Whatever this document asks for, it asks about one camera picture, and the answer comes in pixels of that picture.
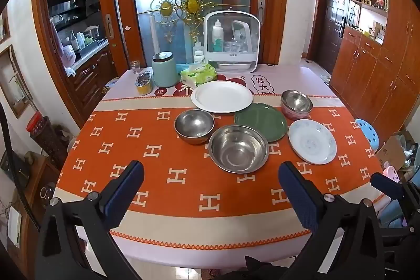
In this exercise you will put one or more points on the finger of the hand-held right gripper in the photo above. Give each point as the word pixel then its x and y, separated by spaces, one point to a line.
pixel 387 185
pixel 398 249

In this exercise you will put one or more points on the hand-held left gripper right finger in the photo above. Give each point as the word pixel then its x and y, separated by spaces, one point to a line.
pixel 295 194

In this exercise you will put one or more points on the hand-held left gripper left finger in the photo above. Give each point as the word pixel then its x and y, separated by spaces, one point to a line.
pixel 126 185

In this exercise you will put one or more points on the green round plate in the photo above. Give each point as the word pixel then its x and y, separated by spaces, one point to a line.
pixel 259 121

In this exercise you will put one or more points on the small steel bowl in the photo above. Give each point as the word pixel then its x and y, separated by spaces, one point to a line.
pixel 193 125

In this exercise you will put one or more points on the cardboard box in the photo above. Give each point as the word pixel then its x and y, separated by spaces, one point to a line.
pixel 392 148

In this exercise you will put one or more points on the orange patterned blanket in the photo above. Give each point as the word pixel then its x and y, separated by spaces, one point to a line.
pixel 147 148

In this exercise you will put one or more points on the blue plastic stool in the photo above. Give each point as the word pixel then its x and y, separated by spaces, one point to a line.
pixel 367 134

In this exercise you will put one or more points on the white floral plate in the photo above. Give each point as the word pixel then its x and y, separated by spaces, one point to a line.
pixel 311 142

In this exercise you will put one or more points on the large steel bowl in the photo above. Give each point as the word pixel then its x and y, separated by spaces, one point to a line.
pixel 238 148

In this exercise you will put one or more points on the pink steel-lined bowl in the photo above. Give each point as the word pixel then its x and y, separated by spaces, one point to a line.
pixel 297 101

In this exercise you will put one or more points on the wooden side table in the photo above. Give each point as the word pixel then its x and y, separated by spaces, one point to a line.
pixel 29 175

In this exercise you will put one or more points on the yellow tin can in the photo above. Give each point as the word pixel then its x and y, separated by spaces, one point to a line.
pixel 144 88

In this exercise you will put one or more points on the wooden shelf cabinet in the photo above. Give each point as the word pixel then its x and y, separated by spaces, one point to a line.
pixel 377 70

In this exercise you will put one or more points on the small glass jar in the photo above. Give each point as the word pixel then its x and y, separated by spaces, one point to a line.
pixel 136 67

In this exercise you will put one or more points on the mint green canister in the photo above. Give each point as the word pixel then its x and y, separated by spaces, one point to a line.
pixel 165 71

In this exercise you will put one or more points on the white round plate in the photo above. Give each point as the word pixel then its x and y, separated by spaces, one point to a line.
pixel 221 96

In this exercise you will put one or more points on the green tissue pack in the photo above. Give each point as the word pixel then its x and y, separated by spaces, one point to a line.
pixel 198 75

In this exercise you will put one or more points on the white pill bottle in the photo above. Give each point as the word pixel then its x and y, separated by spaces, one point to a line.
pixel 199 57

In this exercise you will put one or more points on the white bottle storage box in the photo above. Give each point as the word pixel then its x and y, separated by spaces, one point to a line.
pixel 229 57

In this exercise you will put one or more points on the dark entrance door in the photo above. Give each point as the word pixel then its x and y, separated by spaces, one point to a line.
pixel 331 24

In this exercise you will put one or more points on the white bottle with teal label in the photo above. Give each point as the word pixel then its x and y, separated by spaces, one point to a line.
pixel 217 34

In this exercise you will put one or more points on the gold door ornament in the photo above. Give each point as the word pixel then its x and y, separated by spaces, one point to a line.
pixel 192 4

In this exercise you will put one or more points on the large wooden picture frame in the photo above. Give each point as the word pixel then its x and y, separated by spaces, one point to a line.
pixel 14 83

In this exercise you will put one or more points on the small wooden picture frame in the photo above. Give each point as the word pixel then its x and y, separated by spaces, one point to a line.
pixel 4 29

